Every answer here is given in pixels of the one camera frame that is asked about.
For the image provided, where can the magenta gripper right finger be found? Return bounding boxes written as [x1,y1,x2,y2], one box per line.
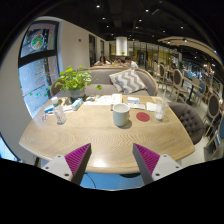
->
[132,143,183,185]

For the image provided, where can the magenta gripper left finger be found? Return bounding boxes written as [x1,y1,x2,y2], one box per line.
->
[41,142,92,186]

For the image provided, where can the clear plastic water bottle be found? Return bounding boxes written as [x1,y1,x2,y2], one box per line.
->
[51,97,66,125]

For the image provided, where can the red round coaster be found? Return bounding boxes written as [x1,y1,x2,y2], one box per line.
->
[136,112,150,122]

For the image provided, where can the blue tissue pack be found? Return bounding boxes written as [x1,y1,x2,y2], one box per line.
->
[71,98,83,111]

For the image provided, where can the pale green ceramic mug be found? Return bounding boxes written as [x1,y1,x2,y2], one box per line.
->
[113,103,130,127]

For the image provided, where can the clear drinking glass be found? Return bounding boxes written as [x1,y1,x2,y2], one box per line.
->
[154,99,167,120]

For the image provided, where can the white card stack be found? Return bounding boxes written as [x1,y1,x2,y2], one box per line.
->
[127,97,145,109]

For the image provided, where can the dark tufted armchair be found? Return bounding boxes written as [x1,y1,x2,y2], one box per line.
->
[169,102,204,145]

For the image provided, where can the white paper menu sheets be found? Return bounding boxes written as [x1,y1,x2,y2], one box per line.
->
[84,94,122,106]

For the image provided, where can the potted green plant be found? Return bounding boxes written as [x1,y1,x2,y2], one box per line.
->
[55,65,93,98]

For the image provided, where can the grey zigzag cushion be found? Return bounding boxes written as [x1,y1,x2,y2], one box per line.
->
[110,69,147,94]

